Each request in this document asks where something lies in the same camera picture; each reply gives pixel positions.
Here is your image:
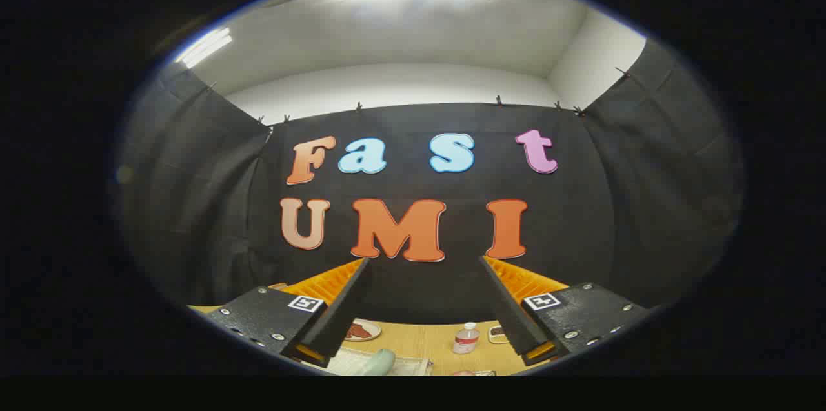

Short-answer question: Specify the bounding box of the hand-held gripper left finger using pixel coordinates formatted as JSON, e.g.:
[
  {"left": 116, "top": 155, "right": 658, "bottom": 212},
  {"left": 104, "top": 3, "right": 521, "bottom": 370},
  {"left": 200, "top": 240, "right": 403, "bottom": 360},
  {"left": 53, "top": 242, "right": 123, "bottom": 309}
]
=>
[{"left": 200, "top": 257, "right": 373, "bottom": 368}]

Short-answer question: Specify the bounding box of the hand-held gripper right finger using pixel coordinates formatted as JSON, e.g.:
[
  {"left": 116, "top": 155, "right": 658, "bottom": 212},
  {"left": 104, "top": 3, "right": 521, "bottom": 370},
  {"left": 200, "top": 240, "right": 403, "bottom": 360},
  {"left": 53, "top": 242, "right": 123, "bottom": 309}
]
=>
[{"left": 479, "top": 255, "right": 650, "bottom": 366}]

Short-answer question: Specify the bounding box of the white wire dish rack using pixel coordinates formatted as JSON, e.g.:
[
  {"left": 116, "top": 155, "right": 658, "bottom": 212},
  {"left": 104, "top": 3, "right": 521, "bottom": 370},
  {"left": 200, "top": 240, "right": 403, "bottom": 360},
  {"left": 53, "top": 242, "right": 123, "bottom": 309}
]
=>
[{"left": 323, "top": 346, "right": 433, "bottom": 376}]

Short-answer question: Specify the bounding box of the pale green plate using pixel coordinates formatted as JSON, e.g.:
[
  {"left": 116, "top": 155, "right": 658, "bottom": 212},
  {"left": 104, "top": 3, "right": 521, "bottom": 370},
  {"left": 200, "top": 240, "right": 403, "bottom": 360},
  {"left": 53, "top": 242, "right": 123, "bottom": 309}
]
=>
[{"left": 358, "top": 348, "right": 396, "bottom": 376}]

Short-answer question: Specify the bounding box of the beige plate with brown food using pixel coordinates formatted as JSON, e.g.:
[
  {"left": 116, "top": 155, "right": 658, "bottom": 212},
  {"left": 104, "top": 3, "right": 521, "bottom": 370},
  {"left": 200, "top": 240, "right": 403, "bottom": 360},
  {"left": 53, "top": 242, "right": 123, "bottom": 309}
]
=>
[{"left": 344, "top": 319, "right": 382, "bottom": 341}]

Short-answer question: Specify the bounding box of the clear plastic water bottle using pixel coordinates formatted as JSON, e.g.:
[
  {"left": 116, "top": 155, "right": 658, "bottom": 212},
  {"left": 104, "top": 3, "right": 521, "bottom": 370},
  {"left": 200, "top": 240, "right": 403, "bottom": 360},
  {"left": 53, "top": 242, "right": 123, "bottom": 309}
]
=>
[{"left": 452, "top": 322, "right": 481, "bottom": 355}]

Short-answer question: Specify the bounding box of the ceiling light panel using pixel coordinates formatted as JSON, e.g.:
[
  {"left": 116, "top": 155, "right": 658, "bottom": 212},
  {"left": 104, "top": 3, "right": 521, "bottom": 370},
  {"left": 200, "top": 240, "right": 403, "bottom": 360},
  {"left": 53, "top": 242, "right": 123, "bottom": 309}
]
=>
[{"left": 176, "top": 28, "right": 233, "bottom": 68}]

